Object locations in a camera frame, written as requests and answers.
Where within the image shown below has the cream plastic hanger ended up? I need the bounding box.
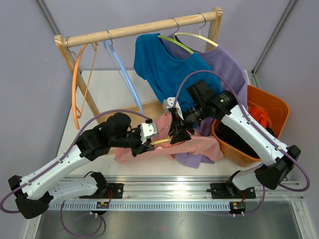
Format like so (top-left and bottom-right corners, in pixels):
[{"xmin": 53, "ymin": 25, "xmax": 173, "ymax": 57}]
[{"xmin": 174, "ymin": 13, "xmax": 218, "ymax": 47}]

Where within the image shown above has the pink t-shirt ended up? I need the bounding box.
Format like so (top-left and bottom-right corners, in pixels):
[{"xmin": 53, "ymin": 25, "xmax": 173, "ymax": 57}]
[{"xmin": 114, "ymin": 113, "xmax": 224, "ymax": 165}]

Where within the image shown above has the purple t-shirt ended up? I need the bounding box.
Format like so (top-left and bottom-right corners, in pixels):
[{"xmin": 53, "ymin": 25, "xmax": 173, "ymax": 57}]
[{"xmin": 163, "ymin": 40, "xmax": 248, "ymax": 168}]

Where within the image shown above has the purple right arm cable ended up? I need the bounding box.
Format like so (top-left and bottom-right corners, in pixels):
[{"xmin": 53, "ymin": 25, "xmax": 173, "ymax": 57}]
[{"xmin": 173, "ymin": 69, "xmax": 312, "ymax": 192}]

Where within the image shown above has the blue t-shirt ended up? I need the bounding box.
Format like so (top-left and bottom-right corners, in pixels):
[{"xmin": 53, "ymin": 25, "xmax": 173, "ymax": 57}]
[{"xmin": 134, "ymin": 33, "xmax": 222, "ymax": 112}]

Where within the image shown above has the orange laundry basket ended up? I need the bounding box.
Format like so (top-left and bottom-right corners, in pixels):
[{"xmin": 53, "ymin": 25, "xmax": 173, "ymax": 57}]
[{"xmin": 211, "ymin": 85, "xmax": 290, "ymax": 167}]

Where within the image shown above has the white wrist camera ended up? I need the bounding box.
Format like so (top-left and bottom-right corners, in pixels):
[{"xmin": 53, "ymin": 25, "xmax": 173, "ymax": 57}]
[
  {"xmin": 162, "ymin": 97, "xmax": 184, "ymax": 120},
  {"xmin": 140, "ymin": 122, "xmax": 159, "ymax": 144}
]

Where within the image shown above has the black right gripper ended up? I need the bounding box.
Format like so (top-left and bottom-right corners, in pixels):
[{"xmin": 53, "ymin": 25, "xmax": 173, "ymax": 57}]
[{"xmin": 168, "ymin": 102, "xmax": 208, "ymax": 145}]

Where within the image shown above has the wooden clothes rack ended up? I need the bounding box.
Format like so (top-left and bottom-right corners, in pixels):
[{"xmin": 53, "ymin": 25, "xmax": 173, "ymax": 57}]
[{"xmin": 54, "ymin": 7, "xmax": 223, "ymax": 107}]

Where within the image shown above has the green plastic hanger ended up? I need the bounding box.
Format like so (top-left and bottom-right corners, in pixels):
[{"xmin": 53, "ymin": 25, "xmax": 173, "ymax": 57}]
[{"xmin": 158, "ymin": 17, "xmax": 194, "ymax": 54}]

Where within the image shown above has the aluminium mounting rail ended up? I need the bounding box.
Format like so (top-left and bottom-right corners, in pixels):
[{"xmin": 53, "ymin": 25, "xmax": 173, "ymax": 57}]
[{"xmin": 49, "ymin": 174, "xmax": 300, "ymax": 201}]

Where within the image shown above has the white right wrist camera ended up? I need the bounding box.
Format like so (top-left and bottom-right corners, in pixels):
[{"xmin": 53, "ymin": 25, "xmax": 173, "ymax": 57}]
[{"xmin": 162, "ymin": 97, "xmax": 184, "ymax": 120}]

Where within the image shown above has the black t-shirt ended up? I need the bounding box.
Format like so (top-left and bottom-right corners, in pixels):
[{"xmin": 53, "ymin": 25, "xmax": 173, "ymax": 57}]
[{"xmin": 215, "ymin": 123, "xmax": 259, "ymax": 158}]

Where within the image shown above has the yellow plastic hanger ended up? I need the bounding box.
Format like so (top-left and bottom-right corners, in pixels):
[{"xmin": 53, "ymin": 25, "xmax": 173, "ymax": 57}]
[{"xmin": 150, "ymin": 126, "xmax": 174, "ymax": 145}]

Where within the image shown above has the orange plastic hanger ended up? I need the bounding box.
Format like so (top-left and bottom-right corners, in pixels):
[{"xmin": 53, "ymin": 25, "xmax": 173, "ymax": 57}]
[{"xmin": 71, "ymin": 43, "xmax": 99, "ymax": 130}]

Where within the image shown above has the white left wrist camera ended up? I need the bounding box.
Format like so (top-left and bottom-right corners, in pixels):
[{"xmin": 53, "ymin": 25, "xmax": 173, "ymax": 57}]
[{"xmin": 140, "ymin": 122, "xmax": 159, "ymax": 144}]

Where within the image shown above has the light blue plastic hanger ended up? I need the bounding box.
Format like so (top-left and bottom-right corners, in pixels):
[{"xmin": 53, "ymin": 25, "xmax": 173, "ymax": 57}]
[{"xmin": 102, "ymin": 29, "xmax": 144, "ymax": 114}]

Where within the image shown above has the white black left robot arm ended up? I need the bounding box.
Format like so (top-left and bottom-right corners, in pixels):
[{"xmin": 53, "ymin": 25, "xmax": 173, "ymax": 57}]
[{"xmin": 8, "ymin": 111, "xmax": 158, "ymax": 219}]

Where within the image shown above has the orange t-shirt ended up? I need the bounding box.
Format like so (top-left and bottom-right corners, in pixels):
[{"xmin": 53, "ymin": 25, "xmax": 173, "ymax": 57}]
[{"xmin": 248, "ymin": 106, "xmax": 271, "ymax": 129}]

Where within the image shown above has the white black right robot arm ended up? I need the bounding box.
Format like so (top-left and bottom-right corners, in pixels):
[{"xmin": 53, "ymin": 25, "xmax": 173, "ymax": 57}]
[{"xmin": 169, "ymin": 80, "xmax": 301, "ymax": 197}]

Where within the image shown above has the white slotted cable duct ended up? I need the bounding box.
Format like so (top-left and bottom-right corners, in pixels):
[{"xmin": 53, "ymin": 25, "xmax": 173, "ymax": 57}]
[{"xmin": 49, "ymin": 201, "xmax": 230, "ymax": 212}]

